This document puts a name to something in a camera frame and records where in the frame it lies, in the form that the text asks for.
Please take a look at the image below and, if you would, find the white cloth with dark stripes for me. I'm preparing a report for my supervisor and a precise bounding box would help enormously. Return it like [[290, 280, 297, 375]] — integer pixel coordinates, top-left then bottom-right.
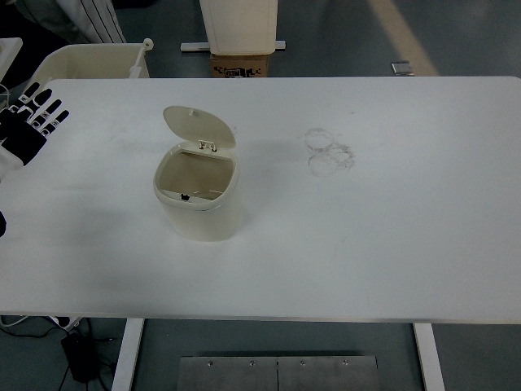
[[75, 0, 129, 45]]

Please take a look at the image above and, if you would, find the robot hand, white shell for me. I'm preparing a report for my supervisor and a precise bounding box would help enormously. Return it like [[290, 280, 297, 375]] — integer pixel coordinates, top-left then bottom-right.
[[0, 81, 71, 182]]

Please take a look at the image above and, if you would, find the brown cardboard box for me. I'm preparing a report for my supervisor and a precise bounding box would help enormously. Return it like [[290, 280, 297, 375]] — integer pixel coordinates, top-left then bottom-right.
[[209, 52, 269, 78]]

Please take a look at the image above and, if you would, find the grey metal plate with screws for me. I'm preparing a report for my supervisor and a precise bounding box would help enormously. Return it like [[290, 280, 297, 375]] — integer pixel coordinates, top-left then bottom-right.
[[178, 355, 382, 391]]

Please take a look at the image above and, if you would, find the small cream trash bin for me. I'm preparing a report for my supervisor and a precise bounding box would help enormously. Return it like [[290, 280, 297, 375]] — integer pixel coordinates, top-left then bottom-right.
[[152, 104, 245, 244]]

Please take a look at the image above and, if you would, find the white power strip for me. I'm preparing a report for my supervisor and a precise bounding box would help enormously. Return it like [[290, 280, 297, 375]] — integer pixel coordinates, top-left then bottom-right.
[[50, 316, 81, 330]]

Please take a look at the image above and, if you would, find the small grey floor object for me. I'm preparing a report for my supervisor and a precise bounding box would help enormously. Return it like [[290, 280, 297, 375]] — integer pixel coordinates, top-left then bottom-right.
[[390, 60, 415, 77]]

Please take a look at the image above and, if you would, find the black power adapter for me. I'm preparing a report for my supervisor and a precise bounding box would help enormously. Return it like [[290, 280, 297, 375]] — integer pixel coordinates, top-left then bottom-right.
[[60, 332, 99, 384]]

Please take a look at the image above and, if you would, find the black floor cable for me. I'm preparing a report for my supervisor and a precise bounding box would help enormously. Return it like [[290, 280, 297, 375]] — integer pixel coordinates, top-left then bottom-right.
[[0, 316, 93, 339]]

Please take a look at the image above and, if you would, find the white table leg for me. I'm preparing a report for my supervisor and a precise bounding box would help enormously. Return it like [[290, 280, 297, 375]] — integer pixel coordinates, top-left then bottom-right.
[[110, 318, 146, 391], [412, 323, 447, 391]]

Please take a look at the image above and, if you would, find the silver metal floor bar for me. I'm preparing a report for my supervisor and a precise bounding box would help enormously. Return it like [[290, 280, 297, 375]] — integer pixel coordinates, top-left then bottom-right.
[[180, 39, 287, 53]]

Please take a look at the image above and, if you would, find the white plastic handle rod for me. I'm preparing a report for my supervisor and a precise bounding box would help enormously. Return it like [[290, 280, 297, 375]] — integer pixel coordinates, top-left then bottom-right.
[[129, 37, 155, 79]]

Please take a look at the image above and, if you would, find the cream plastic crate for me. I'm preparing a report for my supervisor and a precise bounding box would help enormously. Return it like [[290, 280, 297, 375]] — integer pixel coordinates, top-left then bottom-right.
[[20, 43, 151, 97]]

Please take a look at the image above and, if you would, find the white side table corner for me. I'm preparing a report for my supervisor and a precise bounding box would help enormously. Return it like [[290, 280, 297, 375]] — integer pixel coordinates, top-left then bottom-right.
[[0, 37, 24, 78]]

